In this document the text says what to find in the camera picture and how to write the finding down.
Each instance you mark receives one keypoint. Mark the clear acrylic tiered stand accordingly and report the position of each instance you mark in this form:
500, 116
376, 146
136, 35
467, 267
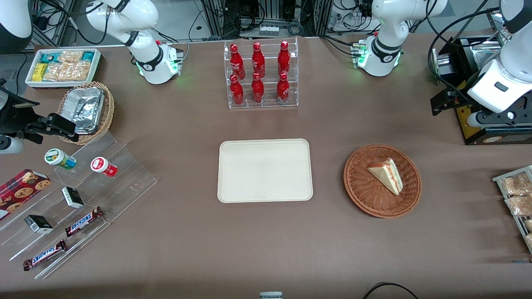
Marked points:
124, 176

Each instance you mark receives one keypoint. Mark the Snickers bar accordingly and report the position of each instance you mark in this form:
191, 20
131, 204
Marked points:
84, 221
45, 254

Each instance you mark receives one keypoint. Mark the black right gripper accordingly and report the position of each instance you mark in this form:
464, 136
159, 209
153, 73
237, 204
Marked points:
12, 117

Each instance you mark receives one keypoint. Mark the red cookie box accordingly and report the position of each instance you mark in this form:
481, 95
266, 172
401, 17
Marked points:
20, 191

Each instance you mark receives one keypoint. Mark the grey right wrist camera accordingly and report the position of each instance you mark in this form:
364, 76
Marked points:
10, 145

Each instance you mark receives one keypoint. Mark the small black box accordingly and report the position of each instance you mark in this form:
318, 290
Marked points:
72, 197
38, 224

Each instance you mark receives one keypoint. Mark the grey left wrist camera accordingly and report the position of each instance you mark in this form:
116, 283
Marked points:
474, 119

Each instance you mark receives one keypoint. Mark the small grey object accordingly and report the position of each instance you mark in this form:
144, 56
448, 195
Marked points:
271, 295

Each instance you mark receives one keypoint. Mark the teal snack pack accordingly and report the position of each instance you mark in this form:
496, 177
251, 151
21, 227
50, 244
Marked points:
50, 57
88, 56

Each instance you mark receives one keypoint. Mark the white power strip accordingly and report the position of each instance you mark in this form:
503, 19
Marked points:
269, 30

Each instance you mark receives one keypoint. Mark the aluminium frame structure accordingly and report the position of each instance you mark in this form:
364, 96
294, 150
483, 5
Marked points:
220, 16

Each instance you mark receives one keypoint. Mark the clear acrylic bottle rack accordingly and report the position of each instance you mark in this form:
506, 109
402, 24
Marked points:
270, 104

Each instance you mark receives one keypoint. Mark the green lid cup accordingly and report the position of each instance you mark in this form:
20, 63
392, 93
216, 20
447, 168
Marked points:
58, 158

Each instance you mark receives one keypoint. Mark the triangle sandwich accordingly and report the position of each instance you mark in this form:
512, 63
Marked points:
387, 174

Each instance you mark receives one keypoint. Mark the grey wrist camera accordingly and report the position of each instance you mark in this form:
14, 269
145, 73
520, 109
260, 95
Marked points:
10, 145
474, 119

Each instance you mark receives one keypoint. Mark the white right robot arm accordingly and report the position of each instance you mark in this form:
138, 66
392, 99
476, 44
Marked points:
145, 54

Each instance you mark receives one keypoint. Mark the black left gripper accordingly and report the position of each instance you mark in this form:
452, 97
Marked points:
458, 96

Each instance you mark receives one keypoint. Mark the tray of packaged snacks right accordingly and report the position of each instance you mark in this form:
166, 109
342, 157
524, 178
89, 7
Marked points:
498, 182

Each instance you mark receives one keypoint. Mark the cream plastic tray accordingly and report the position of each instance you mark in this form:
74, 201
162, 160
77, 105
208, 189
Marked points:
264, 170

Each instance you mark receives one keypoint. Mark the wrapped bread pack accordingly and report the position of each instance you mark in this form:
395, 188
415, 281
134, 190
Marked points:
528, 225
517, 185
519, 205

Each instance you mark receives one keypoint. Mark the red lid cup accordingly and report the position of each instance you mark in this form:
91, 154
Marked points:
102, 166

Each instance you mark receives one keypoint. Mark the light wicker basket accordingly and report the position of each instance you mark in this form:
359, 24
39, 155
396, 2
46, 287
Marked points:
109, 109

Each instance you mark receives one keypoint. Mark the clear bag of cookies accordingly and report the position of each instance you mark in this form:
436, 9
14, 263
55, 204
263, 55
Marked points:
66, 71
70, 56

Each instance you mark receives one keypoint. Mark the white snack box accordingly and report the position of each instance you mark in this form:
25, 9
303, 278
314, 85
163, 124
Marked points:
96, 66

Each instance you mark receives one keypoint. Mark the brown wicker basket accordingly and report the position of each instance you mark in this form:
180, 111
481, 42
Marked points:
365, 191

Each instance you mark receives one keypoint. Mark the yellow snack pack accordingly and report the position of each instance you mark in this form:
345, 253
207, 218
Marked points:
39, 72

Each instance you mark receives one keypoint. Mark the red soda bottle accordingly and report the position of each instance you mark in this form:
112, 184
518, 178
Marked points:
283, 88
257, 89
236, 90
284, 58
258, 59
236, 60

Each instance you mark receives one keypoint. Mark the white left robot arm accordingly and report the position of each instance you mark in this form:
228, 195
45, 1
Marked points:
386, 37

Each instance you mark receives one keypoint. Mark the silver foil tray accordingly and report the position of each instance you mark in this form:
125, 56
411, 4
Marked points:
87, 109

